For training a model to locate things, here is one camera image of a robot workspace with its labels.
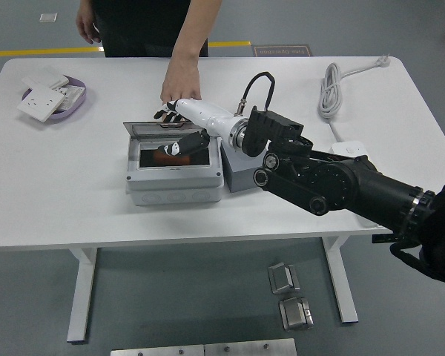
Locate white wall socket panel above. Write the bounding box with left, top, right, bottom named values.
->
left=16, top=84, right=65, bottom=123

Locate purple oval tray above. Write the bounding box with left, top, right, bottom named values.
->
left=21, top=76, right=88, bottom=122

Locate person's left hand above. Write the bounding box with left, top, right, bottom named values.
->
left=159, top=57, right=202, bottom=105

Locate person's right hand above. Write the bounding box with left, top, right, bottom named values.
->
left=76, top=0, right=101, bottom=45

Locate orange cylinder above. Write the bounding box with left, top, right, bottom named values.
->
left=152, top=147, right=192, bottom=165

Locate white table leg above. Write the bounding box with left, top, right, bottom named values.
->
left=321, top=237, right=359, bottom=323
left=66, top=247, right=99, bottom=343

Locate white wall switch panel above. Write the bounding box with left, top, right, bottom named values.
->
left=21, top=65, right=70, bottom=90

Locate person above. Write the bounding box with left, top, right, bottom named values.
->
left=92, top=0, right=211, bottom=58

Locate white printed socket panel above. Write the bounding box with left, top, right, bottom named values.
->
left=53, top=84, right=86, bottom=111

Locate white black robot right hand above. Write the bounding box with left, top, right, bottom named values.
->
left=154, top=98, right=243, bottom=156

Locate grey electrical box with lid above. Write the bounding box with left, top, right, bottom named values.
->
left=122, top=120, right=225, bottom=206

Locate white power cable with plug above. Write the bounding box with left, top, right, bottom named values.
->
left=317, top=55, right=392, bottom=144

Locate small metal clamp block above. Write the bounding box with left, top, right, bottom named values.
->
left=267, top=261, right=301, bottom=295
left=278, top=296, right=315, bottom=331

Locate grey cube with round hole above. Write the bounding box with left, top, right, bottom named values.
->
left=220, top=142, right=265, bottom=193

